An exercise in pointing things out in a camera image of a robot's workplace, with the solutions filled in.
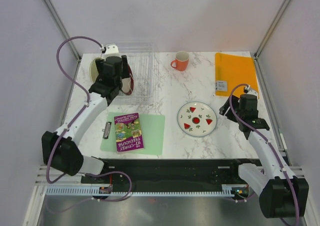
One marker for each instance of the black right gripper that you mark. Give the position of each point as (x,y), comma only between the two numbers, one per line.
(224,108)

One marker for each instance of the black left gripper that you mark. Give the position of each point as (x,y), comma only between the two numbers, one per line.
(125,72)

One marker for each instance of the dark red rimmed plate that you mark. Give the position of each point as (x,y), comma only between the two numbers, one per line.
(128,83)

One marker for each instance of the watermelon pattern plate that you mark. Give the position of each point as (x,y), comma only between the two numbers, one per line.
(196,119)

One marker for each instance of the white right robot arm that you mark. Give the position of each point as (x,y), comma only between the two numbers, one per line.
(281,193)

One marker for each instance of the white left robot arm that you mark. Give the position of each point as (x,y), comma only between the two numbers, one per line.
(60,148)

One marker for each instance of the cream green plate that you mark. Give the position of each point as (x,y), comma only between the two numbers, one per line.
(93,70)

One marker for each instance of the orange plastic folder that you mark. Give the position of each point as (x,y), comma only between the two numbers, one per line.
(231,70)

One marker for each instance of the orange ceramic mug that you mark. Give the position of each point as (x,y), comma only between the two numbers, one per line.
(181,61)

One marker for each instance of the green clipboard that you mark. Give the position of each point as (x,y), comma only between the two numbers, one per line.
(152,132)

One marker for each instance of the purple treehouse book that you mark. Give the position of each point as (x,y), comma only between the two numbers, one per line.
(128,133)

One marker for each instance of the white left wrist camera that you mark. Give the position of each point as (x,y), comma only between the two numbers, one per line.
(110,50)

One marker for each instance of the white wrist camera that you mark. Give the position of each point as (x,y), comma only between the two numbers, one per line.
(249,90)
(110,50)

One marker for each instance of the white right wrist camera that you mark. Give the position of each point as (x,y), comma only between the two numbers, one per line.
(249,90)

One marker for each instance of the clear wire dish rack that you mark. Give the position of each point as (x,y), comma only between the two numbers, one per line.
(141,58)

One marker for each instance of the white slotted cable duct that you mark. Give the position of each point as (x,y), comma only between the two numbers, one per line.
(97,191)

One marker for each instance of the left aluminium frame post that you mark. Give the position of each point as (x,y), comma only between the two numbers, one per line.
(61,27)

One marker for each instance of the aluminium frame post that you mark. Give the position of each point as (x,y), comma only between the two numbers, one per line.
(61,27)
(279,14)

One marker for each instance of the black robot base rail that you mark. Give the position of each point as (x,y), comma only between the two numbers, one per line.
(159,175)

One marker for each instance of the right aluminium frame post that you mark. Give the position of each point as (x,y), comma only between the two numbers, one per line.
(279,14)

